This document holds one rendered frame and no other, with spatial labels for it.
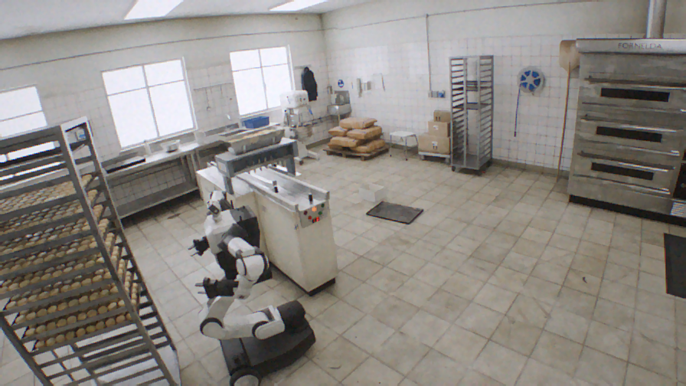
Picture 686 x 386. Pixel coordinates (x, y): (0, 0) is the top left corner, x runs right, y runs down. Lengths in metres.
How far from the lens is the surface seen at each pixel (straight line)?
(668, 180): 4.61
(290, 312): 2.36
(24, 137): 1.69
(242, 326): 2.31
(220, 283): 1.78
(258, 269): 1.53
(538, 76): 5.44
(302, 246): 2.66
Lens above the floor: 1.87
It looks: 22 degrees down
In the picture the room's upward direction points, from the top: 6 degrees counter-clockwise
